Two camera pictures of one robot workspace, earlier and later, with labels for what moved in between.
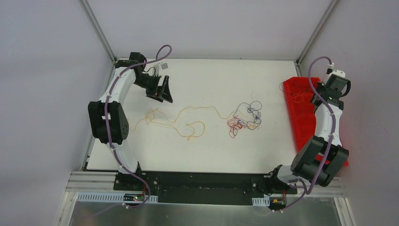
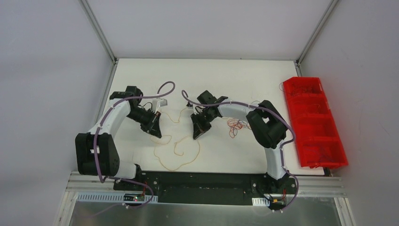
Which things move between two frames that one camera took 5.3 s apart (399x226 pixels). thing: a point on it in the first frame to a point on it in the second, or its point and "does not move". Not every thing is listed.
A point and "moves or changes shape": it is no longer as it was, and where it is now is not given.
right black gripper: x=325 y=93 to x=202 y=119
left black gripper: x=156 y=86 to x=152 y=121
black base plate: x=201 y=187 does not move
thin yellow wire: x=299 y=100 moves or changes shape
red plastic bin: x=299 y=92 does not move
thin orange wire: x=132 y=129 moves or changes shape
